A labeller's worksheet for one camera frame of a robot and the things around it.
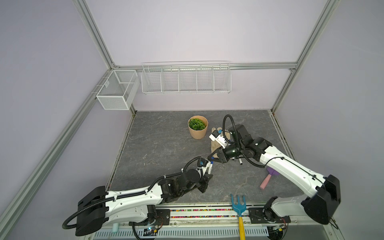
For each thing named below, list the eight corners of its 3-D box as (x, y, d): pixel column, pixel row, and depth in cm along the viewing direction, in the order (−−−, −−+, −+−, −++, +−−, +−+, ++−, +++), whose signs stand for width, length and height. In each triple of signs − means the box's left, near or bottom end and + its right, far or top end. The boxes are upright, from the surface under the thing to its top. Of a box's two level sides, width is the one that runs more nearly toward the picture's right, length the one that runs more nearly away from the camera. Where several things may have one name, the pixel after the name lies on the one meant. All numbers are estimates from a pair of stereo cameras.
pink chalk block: (259, 187, 85) (260, 186, 83) (266, 174, 90) (267, 172, 88) (263, 190, 84) (265, 189, 82) (270, 177, 88) (272, 175, 87)
